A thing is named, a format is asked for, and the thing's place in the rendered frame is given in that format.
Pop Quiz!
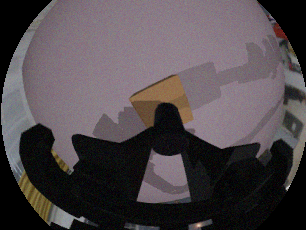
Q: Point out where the tan wooden block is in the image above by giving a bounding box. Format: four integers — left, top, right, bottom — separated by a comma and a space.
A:
129, 74, 193, 128

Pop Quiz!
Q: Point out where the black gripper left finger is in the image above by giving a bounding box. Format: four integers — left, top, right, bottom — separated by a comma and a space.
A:
72, 126, 153, 200

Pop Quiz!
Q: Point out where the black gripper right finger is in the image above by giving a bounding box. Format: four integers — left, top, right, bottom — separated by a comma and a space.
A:
181, 131, 261, 203

